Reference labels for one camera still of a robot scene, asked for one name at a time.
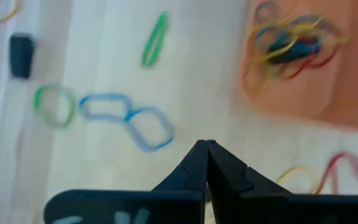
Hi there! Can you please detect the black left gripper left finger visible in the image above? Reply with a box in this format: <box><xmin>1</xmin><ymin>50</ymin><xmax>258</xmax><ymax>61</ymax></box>
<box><xmin>44</xmin><ymin>139</ymin><xmax>210</xmax><ymax>224</ymax></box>

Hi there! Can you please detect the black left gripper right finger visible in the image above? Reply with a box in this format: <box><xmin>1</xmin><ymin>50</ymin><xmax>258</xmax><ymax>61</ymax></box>
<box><xmin>207</xmin><ymin>139</ymin><xmax>358</xmax><ymax>224</ymax></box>

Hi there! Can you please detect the yellow rubber band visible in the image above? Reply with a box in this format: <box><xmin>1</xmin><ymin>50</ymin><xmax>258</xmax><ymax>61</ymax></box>
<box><xmin>0</xmin><ymin>0</ymin><xmax>23</xmax><ymax>79</ymax></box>
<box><xmin>276</xmin><ymin>164</ymin><xmax>321</xmax><ymax>194</ymax></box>

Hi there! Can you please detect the orange plastic bin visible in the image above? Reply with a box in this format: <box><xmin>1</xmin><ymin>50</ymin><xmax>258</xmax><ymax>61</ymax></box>
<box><xmin>236</xmin><ymin>0</ymin><xmax>358</xmax><ymax>130</ymax></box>

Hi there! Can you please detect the pile of coloured rubber bands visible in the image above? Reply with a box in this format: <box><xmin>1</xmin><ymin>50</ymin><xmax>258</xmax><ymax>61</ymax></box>
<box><xmin>244</xmin><ymin>14</ymin><xmax>349</xmax><ymax>82</ymax></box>

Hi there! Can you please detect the blue wide rubber band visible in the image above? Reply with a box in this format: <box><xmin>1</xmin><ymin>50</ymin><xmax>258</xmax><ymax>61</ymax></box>
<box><xmin>78</xmin><ymin>91</ymin><xmax>134</xmax><ymax>123</ymax></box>
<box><xmin>123</xmin><ymin>106</ymin><xmax>176</xmax><ymax>153</ymax></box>

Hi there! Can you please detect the red rubber band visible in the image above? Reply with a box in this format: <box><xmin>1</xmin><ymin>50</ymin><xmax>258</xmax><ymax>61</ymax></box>
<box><xmin>286</xmin><ymin>46</ymin><xmax>338</xmax><ymax>79</ymax></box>
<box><xmin>313</xmin><ymin>151</ymin><xmax>358</xmax><ymax>196</ymax></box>

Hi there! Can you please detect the green round rubber band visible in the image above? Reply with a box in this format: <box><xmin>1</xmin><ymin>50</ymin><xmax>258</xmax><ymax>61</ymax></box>
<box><xmin>32</xmin><ymin>83</ymin><xmax>78</xmax><ymax>129</ymax></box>

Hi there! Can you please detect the thin blue rubber band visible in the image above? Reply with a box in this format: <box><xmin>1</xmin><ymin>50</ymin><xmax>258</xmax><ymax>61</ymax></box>
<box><xmin>255</xmin><ymin>24</ymin><xmax>323</xmax><ymax>60</ymax></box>

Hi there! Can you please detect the bright green flat rubber band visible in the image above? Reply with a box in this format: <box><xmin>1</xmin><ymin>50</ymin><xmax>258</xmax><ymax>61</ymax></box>
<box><xmin>140</xmin><ymin>11</ymin><xmax>170</xmax><ymax>69</ymax></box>

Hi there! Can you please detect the small black block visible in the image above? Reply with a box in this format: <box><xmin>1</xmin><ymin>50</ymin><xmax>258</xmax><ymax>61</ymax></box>
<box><xmin>9</xmin><ymin>32</ymin><xmax>36</xmax><ymax>80</ymax></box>

